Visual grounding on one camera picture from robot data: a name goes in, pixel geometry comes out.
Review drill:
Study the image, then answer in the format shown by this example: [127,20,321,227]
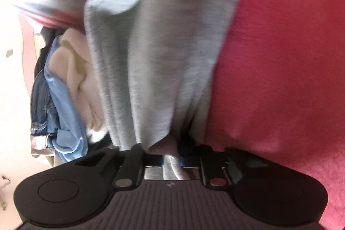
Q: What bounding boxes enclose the light blue garment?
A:
[44,36,89,164]

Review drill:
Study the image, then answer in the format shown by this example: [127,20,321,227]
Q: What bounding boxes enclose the pink flower print blanket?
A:
[3,0,345,222]

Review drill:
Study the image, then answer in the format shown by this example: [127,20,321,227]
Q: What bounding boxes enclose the white fleece garment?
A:
[51,28,114,143]

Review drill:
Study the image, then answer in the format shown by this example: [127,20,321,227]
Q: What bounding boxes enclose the black cloth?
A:
[34,27,60,78]

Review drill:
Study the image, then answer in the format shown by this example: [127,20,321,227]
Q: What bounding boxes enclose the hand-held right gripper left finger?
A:
[76,144,164,189]

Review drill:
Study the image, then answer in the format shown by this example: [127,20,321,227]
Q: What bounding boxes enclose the grey cotton garment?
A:
[83,0,254,181]

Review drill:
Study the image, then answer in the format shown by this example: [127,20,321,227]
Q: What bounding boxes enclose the blue denim jeans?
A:
[29,68,58,158]

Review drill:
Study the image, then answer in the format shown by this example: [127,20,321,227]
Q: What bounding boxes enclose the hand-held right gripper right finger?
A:
[180,145,270,189]

